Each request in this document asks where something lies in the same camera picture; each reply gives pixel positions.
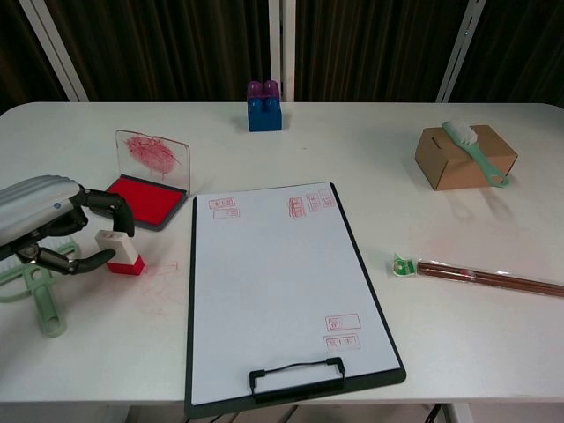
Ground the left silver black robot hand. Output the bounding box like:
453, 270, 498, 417
0, 174, 136, 277

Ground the red and white stamp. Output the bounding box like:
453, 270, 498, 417
94, 229, 145, 277

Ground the blue toy building block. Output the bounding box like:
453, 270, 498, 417
247, 95, 284, 133

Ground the purple plastic toy brick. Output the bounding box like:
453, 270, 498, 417
246, 78, 281, 101

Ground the black clipboard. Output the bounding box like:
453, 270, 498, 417
183, 180, 407, 419

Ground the green wide T-shaped brush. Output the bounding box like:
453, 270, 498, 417
0, 235, 83, 339

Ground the dark pleated curtain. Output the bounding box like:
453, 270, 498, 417
0, 0, 564, 115

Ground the white stamped paper sheet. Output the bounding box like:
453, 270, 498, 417
189, 181, 404, 396

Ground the small brown cardboard box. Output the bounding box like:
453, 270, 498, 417
413, 124, 519, 192

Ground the wrapped brown chopsticks pair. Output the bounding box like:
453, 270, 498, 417
386, 252, 564, 300

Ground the white metal frame post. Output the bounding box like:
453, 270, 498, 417
267, 0, 296, 102
435, 0, 486, 105
18, 0, 89, 103

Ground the green long-handled scrub brush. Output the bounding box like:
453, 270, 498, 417
442, 121, 510, 189

